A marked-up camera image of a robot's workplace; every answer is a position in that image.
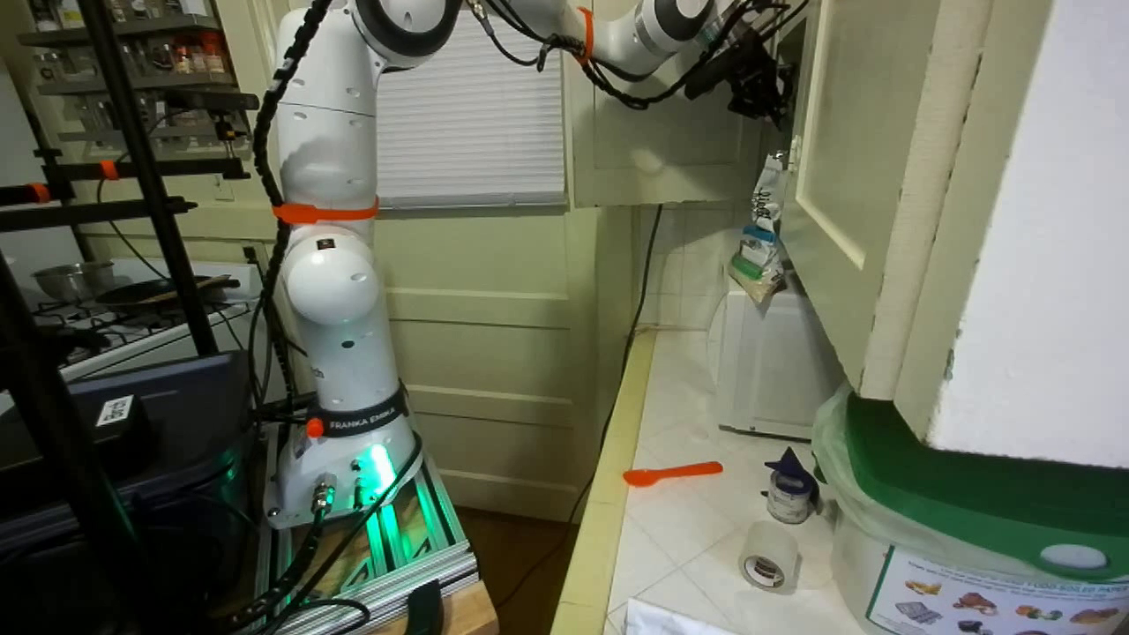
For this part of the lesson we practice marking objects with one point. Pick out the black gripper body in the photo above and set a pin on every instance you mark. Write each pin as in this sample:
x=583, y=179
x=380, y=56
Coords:
x=744, y=72

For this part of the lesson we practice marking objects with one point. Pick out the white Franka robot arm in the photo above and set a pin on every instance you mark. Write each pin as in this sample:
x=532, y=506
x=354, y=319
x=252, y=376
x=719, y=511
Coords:
x=335, y=295

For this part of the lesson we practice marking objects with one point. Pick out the closed cream cupboard door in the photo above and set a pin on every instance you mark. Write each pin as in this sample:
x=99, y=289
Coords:
x=847, y=142

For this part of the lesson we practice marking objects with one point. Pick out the white window blind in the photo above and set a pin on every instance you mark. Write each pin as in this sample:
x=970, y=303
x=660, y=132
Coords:
x=481, y=129

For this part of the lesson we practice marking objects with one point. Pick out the orange plastic spatula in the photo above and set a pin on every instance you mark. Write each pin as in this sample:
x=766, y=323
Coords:
x=673, y=474

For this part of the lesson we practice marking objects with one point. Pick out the small jar with dark lid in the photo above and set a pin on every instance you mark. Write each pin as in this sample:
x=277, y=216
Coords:
x=791, y=489

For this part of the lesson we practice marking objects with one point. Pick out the white bin with green bag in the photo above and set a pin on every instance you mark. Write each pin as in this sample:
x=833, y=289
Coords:
x=941, y=506

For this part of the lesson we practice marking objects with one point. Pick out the white tape roll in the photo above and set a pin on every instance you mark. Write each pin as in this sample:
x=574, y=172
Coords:
x=770, y=557

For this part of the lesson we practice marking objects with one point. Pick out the shelf with jars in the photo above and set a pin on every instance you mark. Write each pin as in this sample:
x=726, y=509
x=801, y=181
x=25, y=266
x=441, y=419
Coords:
x=187, y=56

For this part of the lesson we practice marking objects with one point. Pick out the dark box with white label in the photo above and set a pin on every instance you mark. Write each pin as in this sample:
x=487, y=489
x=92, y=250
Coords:
x=176, y=410

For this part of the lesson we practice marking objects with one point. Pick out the black metal rack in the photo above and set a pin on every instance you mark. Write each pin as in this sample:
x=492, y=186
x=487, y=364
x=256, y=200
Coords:
x=92, y=216

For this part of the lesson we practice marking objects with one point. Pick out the black stand pole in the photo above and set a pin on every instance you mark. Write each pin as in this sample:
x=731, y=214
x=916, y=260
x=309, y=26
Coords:
x=51, y=426

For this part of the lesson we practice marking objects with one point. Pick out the cream wall cupboard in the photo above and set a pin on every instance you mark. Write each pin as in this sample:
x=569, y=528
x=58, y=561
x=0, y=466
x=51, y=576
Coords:
x=1034, y=235

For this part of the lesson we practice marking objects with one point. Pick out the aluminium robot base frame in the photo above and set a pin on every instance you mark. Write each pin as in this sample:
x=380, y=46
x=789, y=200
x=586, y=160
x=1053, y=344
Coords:
x=408, y=553

